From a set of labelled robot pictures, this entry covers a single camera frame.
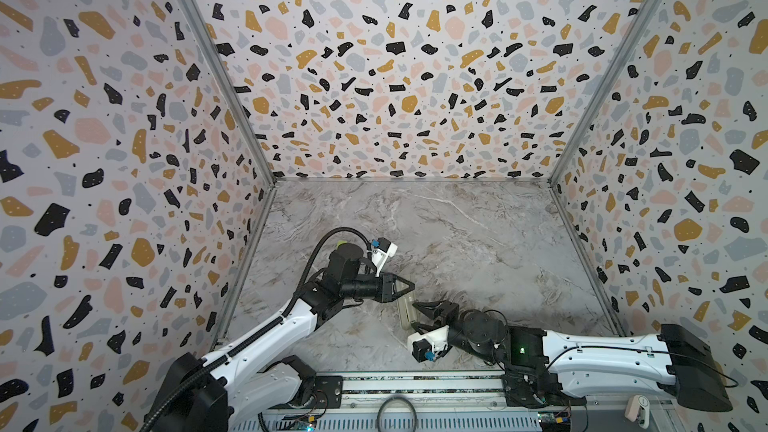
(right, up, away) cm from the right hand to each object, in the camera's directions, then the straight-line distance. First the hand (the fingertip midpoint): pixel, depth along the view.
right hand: (414, 304), depth 69 cm
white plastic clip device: (+53, -25, +1) cm, 59 cm away
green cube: (-16, +15, -4) cm, 22 cm away
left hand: (0, +4, +2) cm, 4 cm away
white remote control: (-2, -2, +2) cm, 3 cm away
